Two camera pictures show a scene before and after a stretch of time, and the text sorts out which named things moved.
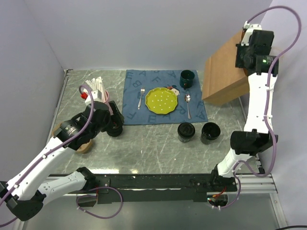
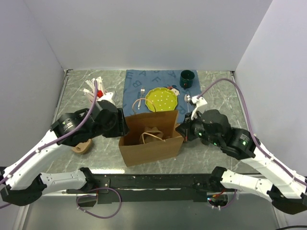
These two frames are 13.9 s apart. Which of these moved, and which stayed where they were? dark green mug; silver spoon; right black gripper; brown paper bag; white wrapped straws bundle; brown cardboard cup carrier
Moved: brown paper bag; right black gripper
Stayed: white wrapped straws bundle; silver spoon; dark green mug; brown cardboard cup carrier
